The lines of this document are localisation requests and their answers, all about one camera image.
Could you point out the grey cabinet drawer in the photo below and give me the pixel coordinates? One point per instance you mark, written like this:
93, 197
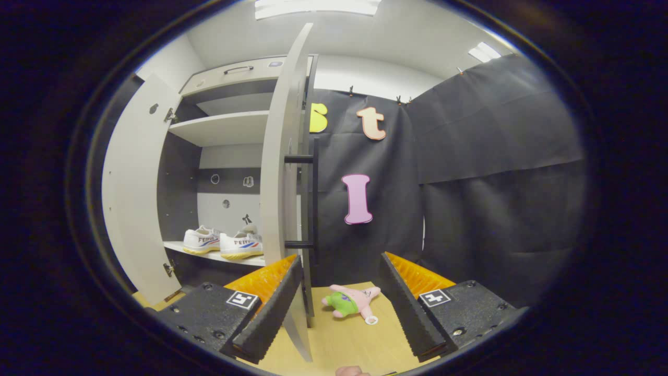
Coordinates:
229, 82

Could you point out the grey shoe cabinet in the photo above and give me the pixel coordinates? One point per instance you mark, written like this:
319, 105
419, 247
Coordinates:
224, 156

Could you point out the white shoe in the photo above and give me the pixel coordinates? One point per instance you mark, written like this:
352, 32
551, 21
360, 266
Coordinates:
240, 245
201, 241

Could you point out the small ceiling light panel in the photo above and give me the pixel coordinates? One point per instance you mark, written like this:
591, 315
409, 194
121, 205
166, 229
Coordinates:
484, 52

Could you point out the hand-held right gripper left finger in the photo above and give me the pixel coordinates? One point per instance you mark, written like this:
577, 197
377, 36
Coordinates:
274, 310

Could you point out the pink star plush toy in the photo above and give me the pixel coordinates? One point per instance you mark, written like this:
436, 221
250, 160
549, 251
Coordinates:
349, 300

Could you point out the white cabinet shelf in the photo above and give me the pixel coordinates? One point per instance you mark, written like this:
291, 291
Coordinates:
224, 128
177, 246

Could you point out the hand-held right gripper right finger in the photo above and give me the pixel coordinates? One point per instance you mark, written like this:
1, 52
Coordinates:
404, 308

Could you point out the large ceiling light panel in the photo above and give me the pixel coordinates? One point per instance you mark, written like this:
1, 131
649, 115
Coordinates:
318, 8

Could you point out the grey cabinet door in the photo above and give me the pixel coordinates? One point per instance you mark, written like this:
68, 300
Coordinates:
135, 198
274, 172

